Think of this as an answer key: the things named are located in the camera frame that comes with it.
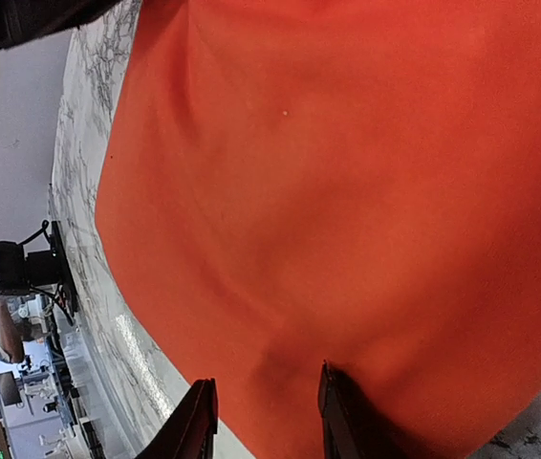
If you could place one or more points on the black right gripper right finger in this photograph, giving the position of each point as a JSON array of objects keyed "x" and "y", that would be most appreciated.
[{"x": 352, "y": 427}]

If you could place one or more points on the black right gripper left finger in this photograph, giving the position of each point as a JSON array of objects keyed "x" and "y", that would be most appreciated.
[{"x": 189, "y": 431}]

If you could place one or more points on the orange garment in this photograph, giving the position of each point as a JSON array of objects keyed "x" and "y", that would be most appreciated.
[{"x": 289, "y": 183}]

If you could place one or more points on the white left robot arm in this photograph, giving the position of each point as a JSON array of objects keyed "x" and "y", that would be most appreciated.
[{"x": 24, "y": 21}]

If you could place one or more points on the aluminium front frame rail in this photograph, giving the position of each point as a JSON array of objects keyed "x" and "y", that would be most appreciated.
[{"x": 96, "y": 381}]

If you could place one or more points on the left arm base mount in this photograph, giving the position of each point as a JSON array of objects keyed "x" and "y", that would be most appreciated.
[{"x": 40, "y": 272}]

